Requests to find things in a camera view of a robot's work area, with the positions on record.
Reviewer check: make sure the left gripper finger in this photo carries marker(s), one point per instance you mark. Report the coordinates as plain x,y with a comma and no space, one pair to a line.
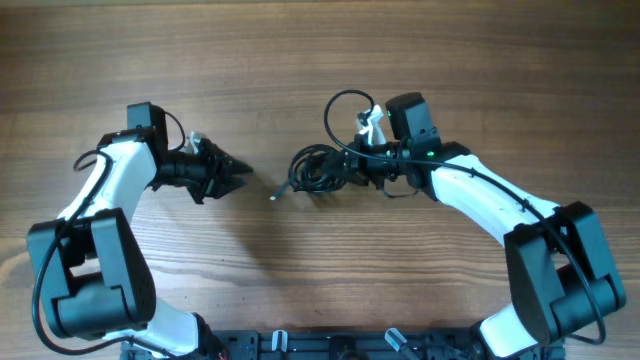
219,187
223,164

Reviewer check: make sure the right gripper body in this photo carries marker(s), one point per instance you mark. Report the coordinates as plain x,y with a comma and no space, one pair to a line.
373,170

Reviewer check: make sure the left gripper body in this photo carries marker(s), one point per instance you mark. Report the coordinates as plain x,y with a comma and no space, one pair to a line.
193,171

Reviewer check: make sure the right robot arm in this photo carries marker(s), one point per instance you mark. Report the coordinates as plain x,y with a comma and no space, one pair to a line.
562,275

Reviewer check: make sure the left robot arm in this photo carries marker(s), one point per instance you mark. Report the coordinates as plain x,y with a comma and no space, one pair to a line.
93,288

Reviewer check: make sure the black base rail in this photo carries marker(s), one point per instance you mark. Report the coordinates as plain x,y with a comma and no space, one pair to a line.
431,344

